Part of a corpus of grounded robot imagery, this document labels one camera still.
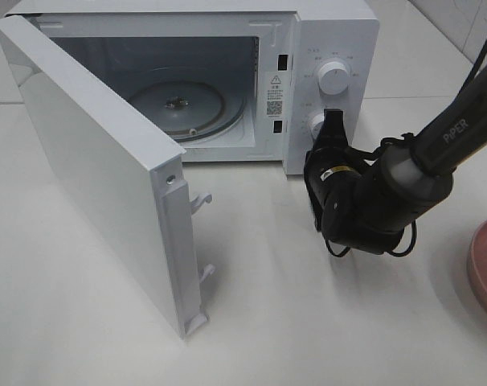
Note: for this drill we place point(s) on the white microwave door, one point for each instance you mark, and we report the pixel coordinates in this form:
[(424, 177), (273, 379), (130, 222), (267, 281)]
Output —
[(120, 169)]

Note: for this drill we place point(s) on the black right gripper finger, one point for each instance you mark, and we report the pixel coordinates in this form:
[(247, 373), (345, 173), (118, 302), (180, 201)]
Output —
[(332, 133)]

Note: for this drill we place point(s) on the white upper power knob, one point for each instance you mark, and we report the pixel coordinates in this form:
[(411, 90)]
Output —
[(333, 76)]

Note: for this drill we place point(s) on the white microwave oven body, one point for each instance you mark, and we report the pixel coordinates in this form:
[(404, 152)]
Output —
[(267, 51)]

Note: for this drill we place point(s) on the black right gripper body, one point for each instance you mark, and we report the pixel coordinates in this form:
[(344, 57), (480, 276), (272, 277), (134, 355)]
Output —
[(326, 168)]

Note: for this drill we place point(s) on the white lower timer knob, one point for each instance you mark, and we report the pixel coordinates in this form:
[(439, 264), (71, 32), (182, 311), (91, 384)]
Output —
[(315, 122)]

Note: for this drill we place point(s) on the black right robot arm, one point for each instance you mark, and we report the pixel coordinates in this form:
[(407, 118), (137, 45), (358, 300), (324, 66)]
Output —
[(370, 201)]

